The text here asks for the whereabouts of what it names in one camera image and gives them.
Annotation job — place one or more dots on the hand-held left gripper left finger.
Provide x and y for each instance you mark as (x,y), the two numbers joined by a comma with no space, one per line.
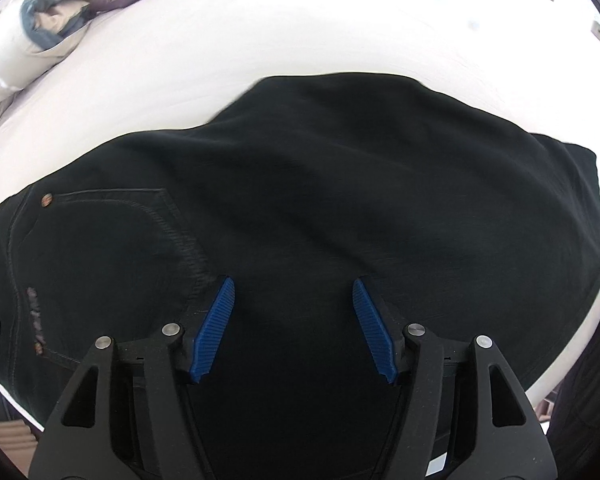
(215,330)

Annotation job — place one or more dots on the black pants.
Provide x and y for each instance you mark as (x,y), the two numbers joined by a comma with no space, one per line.
(300,185)

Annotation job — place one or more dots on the white bed sheet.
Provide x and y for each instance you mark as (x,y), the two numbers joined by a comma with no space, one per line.
(240,45)

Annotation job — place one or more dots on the beige and blue cloth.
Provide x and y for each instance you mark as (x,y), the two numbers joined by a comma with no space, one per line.
(55,12)

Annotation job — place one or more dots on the person's dark clothing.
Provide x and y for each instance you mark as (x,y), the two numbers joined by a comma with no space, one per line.
(592,375)

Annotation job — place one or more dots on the white pillow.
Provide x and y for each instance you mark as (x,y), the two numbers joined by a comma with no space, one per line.
(2,55)

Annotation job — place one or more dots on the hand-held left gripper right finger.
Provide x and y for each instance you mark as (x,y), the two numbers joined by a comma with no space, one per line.
(372,330)

